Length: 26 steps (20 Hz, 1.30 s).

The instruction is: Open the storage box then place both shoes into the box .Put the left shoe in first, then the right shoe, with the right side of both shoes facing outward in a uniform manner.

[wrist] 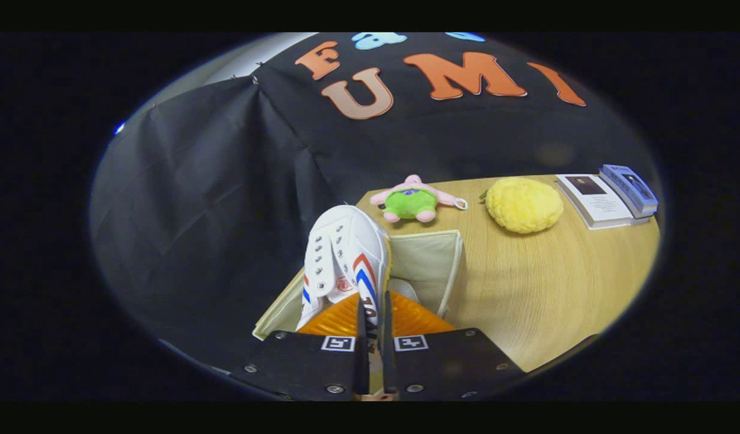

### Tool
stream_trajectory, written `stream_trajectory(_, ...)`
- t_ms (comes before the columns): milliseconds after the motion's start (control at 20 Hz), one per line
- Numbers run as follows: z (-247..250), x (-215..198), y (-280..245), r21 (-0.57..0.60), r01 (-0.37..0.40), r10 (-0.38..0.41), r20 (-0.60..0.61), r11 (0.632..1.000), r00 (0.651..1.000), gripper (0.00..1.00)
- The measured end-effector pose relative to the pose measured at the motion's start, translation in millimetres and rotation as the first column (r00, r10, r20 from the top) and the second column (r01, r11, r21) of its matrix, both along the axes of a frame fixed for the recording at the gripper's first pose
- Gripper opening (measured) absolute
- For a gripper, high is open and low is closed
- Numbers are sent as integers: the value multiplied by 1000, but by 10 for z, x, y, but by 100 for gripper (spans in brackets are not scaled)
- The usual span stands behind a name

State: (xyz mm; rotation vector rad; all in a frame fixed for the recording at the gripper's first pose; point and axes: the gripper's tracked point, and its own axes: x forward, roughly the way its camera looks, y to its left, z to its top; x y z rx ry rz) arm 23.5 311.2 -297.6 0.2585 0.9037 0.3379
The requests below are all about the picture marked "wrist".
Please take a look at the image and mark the yellow plush ball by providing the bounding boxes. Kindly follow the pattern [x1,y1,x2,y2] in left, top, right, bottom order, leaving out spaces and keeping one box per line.
[480,176,565,234]

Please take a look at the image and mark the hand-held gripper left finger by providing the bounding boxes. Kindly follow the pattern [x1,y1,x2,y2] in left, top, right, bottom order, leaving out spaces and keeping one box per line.
[228,292,371,401]

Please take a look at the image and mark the beige fabric storage box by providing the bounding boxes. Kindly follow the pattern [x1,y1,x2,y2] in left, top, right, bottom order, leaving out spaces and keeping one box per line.
[252,229,465,341]

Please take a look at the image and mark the pink and green plush toy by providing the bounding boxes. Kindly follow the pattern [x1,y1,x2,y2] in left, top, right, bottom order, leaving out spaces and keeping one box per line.
[370,175,469,224]

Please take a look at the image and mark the white book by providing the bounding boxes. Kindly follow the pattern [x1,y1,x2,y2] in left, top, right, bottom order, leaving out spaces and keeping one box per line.
[555,174,651,230]

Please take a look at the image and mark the blue book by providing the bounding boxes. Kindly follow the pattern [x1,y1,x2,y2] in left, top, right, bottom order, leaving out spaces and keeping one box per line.
[599,164,659,219]

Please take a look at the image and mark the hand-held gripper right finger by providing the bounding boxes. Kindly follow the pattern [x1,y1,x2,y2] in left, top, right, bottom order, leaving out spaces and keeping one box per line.
[382,291,527,401]

